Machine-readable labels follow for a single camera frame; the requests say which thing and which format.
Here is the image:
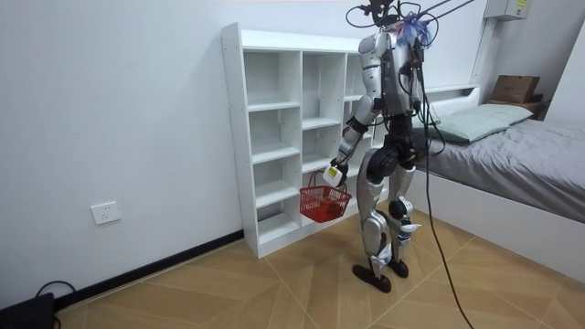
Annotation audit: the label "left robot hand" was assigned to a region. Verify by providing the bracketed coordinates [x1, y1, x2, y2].
[322, 158, 350, 189]

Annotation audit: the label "red plastic shopping basket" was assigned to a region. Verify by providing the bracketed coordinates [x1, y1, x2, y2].
[299, 169, 353, 225]

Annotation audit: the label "robot legs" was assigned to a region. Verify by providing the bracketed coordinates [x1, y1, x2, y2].
[351, 144, 422, 294]

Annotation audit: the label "white open shelf unit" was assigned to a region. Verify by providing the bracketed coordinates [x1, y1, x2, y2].
[220, 21, 395, 260]

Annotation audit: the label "robot body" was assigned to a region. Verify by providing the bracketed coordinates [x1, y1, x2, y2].
[346, 0, 441, 174]

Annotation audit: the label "pale green pillow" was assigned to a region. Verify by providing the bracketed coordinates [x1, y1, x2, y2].
[412, 111, 512, 147]
[456, 103, 535, 127]

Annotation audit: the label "brown cardboard box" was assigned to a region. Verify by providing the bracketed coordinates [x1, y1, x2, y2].
[489, 74, 541, 105]

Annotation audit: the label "black box on floor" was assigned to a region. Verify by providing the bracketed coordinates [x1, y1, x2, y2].
[0, 292, 58, 329]

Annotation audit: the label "black cable to floor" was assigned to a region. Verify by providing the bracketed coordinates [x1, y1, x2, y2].
[416, 68, 476, 329]

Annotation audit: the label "cable bundle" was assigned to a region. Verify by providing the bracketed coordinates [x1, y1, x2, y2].
[395, 0, 477, 48]

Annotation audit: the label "grey bed with white frame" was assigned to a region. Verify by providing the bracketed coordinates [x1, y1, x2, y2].
[405, 84, 585, 285]

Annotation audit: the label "white wall cable duct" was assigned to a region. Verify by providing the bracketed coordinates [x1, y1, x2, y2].
[469, 17, 497, 87]

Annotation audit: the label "white wall socket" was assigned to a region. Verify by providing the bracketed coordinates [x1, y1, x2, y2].
[90, 200, 122, 226]

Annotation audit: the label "grey wall electrical box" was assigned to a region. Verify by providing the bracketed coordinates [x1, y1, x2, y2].
[483, 0, 532, 22]

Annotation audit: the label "thin black looped cable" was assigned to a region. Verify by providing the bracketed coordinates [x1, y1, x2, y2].
[35, 280, 78, 299]

